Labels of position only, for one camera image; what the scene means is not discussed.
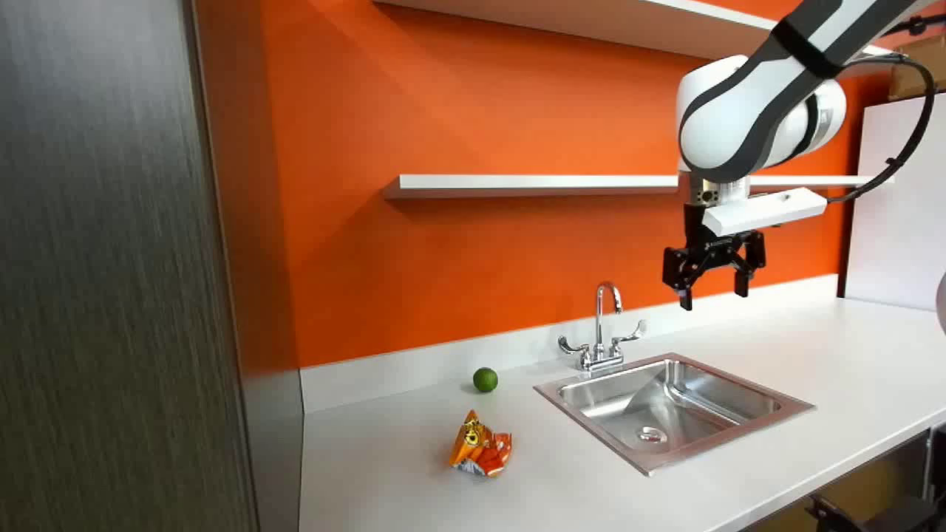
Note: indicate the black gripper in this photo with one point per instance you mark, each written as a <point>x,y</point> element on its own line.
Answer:
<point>682,267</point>

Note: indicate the orange snack packet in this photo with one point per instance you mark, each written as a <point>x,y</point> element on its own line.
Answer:
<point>481,449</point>

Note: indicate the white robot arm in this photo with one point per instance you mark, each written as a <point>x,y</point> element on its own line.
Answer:
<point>749,112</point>

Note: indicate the stainless steel sink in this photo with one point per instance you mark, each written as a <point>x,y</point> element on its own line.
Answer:
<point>666,407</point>

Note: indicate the chrome faucet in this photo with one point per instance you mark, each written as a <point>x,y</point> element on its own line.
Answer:
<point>603,345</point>

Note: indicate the white board panel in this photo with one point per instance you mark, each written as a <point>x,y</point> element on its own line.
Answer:
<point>897,249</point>

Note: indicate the green lime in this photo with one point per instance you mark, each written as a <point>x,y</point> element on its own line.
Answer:
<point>487,378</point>

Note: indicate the dark wood cabinet panel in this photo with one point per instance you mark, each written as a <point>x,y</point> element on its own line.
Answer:
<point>119,394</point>

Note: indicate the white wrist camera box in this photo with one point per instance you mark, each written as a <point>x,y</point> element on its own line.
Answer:
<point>765,209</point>

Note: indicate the lower white wall shelf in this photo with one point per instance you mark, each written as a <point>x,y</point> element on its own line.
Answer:
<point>605,183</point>

